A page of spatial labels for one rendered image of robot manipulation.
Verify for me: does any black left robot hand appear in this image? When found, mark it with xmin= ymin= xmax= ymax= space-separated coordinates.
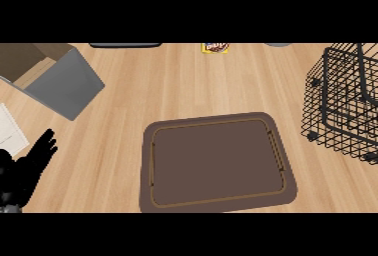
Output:
xmin=0 ymin=128 xmax=59 ymax=212

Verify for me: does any brown tray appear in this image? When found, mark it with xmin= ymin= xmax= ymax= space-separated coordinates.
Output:
xmin=138 ymin=111 xmax=299 ymax=214

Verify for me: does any white panel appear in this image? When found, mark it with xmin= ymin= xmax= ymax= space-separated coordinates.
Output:
xmin=0 ymin=103 xmax=31 ymax=158

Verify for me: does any black flat object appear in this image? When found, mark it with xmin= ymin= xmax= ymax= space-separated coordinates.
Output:
xmin=87 ymin=42 xmax=164 ymax=49

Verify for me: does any yellow snack box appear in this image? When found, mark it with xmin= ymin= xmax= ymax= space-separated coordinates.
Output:
xmin=200 ymin=42 xmax=231 ymax=55

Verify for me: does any grey round object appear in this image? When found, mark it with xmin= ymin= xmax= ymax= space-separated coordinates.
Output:
xmin=262 ymin=42 xmax=295 ymax=48

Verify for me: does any black wire tiered basket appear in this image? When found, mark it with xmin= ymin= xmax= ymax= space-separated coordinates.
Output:
xmin=299 ymin=42 xmax=378 ymax=165

